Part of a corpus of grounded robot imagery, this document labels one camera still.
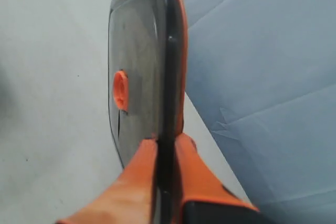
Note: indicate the grey backdrop curtain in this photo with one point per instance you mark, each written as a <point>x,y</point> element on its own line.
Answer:
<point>261,74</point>

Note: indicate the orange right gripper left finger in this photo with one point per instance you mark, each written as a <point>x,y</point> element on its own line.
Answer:
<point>130,198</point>

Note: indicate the dark transparent lunch box lid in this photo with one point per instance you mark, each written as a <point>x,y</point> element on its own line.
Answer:
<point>147,51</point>

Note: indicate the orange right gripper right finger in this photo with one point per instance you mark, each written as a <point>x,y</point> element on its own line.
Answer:
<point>200,195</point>

